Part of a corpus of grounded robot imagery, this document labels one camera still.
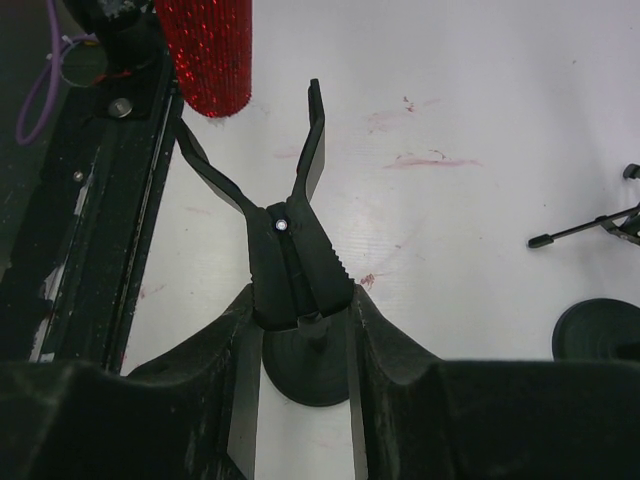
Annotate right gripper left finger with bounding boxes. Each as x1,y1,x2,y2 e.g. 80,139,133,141
1,288,260,479

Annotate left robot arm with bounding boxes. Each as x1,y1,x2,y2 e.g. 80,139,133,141
63,0,160,70

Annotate black round-base stand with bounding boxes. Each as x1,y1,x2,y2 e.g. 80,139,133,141
551,298,639,363
176,79,355,407

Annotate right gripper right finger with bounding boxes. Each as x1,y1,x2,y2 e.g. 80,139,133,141
345,287,639,479

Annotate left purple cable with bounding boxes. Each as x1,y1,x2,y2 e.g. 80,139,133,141
16,0,101,147

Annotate black round-base stand front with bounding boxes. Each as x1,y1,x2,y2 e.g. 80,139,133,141
551,298,639,363

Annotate black tripod shock-mount stand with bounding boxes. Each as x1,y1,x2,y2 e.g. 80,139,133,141
527,163,640,250

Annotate red glitter microphone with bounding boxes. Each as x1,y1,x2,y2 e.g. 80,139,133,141
154,0,253,118

